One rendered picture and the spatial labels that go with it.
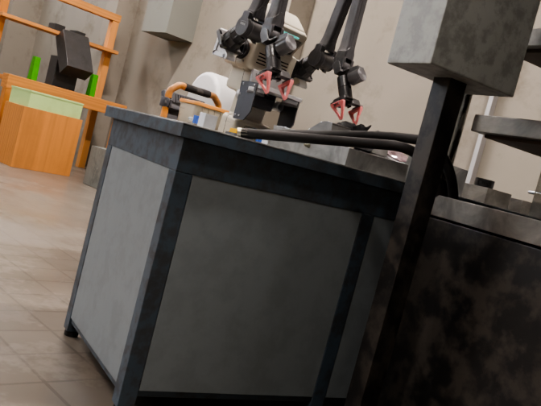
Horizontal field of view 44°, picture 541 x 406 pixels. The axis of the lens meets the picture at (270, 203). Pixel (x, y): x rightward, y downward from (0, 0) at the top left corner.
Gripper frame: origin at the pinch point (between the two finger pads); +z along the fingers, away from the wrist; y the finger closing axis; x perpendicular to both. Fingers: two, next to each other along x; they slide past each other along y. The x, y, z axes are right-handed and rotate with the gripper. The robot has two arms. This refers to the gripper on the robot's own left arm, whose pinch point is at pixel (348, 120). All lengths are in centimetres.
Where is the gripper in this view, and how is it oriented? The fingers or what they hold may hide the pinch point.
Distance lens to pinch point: 281.2
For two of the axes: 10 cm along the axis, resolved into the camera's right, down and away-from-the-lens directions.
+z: 0.8, 9.6, -2.6
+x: -7.0, 2.4, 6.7
